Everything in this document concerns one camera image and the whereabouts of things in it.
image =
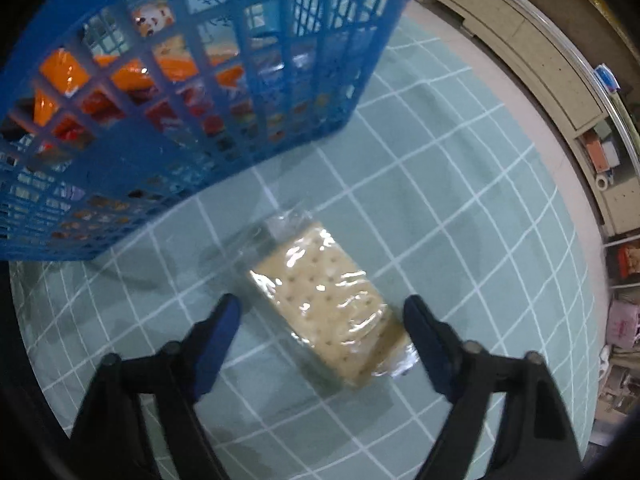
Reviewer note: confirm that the clear cracker packet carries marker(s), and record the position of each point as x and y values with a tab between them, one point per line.
320	300

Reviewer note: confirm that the white paper roll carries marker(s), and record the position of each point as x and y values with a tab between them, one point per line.
604	181

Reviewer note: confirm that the orange box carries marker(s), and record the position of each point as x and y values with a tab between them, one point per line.
595	154

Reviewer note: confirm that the orange snack packet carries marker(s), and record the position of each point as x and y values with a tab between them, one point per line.
62	76

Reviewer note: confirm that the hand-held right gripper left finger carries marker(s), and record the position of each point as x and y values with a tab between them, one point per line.
220	345

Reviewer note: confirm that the cream tv cabinet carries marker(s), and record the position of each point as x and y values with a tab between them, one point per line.
550	60

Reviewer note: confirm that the red snack packet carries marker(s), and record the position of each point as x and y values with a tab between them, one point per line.
197	100

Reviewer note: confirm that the pink bag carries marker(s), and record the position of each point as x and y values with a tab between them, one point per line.
625	322

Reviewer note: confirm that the blue tissue box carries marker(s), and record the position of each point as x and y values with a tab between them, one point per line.
606	77

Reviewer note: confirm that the white slippers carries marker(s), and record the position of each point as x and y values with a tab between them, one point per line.
605	362

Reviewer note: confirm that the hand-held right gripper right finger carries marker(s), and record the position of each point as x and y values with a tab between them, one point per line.
426	347

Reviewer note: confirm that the blue plastic basket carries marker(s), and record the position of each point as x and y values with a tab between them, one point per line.
300	85

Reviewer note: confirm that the green checked tablecloth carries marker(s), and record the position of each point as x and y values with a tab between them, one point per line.
450	185

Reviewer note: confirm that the blue cartoon snack packet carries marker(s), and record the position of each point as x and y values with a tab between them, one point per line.
150	19

